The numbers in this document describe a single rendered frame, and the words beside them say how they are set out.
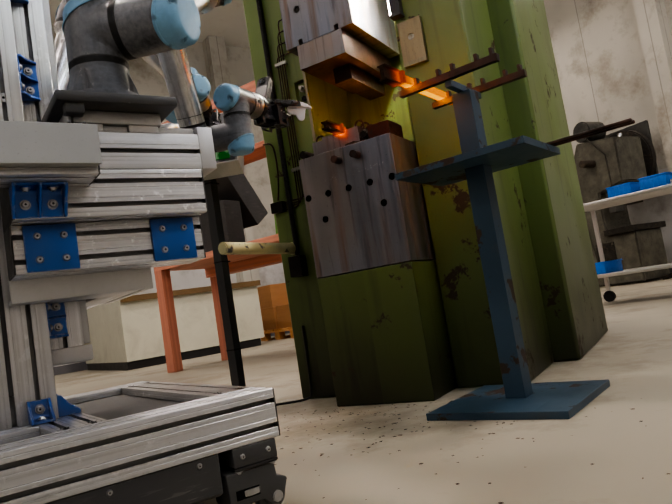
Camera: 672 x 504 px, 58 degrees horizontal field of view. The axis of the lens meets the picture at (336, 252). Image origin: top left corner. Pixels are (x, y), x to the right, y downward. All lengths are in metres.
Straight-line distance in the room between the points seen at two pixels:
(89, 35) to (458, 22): 1.39
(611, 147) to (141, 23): 8.48
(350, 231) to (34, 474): 1.40
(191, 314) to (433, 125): 5.67
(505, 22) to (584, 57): 8.54
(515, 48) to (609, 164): 6.78
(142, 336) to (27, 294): 6.10
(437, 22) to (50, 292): 1.65
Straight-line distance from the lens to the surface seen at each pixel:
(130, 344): 7.34
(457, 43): 2.32
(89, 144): 1.11
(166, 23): 1.29
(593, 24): 11.31
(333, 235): 2.19
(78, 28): 1.36
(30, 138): 1.10
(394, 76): 1.82
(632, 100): 10.74
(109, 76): 1.30
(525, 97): 2.67
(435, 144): 2.27
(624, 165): 9.41
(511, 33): 2.75
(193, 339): 7.57
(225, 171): 2.39
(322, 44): 2.41
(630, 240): 9.27
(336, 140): 2.29
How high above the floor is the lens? 0.36
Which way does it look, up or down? 5 degrees up
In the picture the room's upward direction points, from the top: 9 degrees counter-clockwise
